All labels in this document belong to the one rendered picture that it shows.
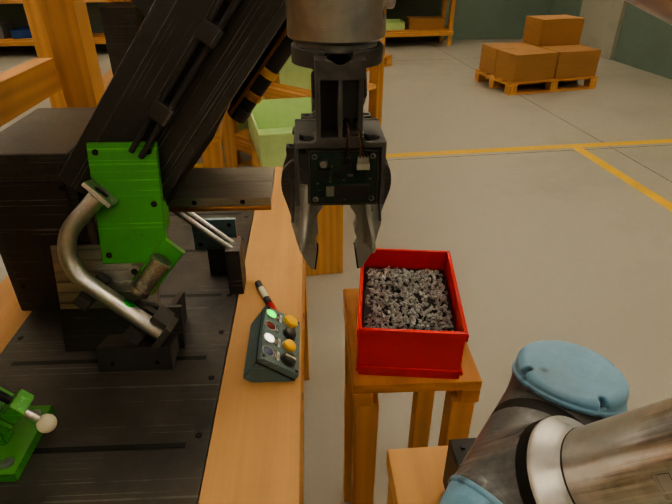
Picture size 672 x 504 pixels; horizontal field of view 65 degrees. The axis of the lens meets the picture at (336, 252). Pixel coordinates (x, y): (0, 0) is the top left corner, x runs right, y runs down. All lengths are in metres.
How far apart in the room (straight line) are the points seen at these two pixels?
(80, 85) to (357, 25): 1.43
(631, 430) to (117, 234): 0.81
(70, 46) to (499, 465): 1.55
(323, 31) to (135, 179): 0.62
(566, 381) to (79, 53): 1.52
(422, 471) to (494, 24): 10.08
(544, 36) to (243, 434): 6.75
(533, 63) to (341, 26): 6.40
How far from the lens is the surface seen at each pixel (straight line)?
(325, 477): 1.93
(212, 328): 1.08
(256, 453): 0.85
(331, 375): 2.25
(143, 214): 0.97
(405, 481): 0.88
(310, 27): 0.40
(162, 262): 0.95
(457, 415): 1.19
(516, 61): 6.62
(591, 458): 0.47
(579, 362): 0.64
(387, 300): 1.16
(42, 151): 1.08
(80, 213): 0.96
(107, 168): 0.97
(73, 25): 1.73
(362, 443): 1.21
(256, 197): 1.04
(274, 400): 0.92
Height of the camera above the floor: 1.56
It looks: 31 degrees down
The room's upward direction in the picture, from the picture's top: straight up
